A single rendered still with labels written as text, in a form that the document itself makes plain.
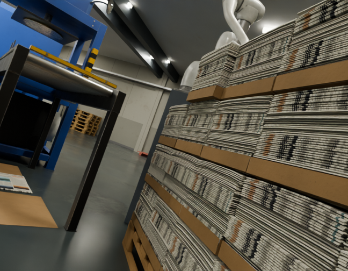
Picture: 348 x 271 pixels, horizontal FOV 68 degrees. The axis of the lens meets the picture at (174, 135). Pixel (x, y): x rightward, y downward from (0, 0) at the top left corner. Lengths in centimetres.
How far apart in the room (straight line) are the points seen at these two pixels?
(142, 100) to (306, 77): 995
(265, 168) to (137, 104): 999
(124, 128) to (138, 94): 145
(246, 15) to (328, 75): 152
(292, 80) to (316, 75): 7
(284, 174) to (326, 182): 10
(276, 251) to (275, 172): 16
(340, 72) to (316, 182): 22
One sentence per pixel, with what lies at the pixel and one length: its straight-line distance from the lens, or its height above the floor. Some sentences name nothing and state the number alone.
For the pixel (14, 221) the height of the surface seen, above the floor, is 0.
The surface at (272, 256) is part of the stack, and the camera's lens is 60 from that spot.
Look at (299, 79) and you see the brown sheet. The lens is 70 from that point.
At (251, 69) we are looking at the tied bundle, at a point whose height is 93.
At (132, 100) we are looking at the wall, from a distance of 1068.
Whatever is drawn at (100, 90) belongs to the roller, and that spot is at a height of 77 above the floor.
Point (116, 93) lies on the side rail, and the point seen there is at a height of 78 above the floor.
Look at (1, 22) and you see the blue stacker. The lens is 507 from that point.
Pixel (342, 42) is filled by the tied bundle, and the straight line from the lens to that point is 67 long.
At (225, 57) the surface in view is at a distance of 105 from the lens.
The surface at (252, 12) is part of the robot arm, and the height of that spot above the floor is 170.
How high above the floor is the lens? 60
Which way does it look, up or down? 3 degrees up
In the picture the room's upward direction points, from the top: 20 degrees clockwise
